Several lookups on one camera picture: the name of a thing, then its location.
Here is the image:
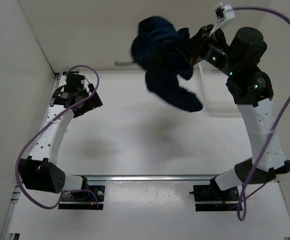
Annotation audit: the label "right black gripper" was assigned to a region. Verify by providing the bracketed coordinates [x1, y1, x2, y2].
[173, 25, 238, 77]

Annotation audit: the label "navy blue shorts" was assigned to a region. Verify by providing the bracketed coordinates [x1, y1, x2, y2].
[131, 16, 203, 113]

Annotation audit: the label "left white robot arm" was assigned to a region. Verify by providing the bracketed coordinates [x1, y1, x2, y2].
[19, 87, 103, 200]

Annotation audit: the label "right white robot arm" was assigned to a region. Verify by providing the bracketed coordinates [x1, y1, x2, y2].
[184, 24, 290, 200]

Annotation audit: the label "white plastic basket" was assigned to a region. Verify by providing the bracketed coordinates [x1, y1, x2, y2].
[198, 61, 241, 118]

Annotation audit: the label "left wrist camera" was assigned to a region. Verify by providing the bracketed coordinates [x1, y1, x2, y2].
[64, 72, 85, 93]

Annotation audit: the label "aluminium left rail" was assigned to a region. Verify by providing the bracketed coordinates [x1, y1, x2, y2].
[0, 72, 62, 240]

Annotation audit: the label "aluminium rail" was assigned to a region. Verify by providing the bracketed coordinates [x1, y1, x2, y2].
[66, 174, 215, 182]
[0, 72, 62, 240]

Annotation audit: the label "aluminium front rail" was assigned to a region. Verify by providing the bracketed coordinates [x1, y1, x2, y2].
[66, 174, 215, 182]

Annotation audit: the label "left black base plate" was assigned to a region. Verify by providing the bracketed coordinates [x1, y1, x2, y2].
[58, 185, 105, 211]

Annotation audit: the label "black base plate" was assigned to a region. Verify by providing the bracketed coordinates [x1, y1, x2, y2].
[58, 185, 105, 211]
[189, 185, 239, 212]

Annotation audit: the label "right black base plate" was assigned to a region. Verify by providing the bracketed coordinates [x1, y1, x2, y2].
[189, 185, 239, 212]

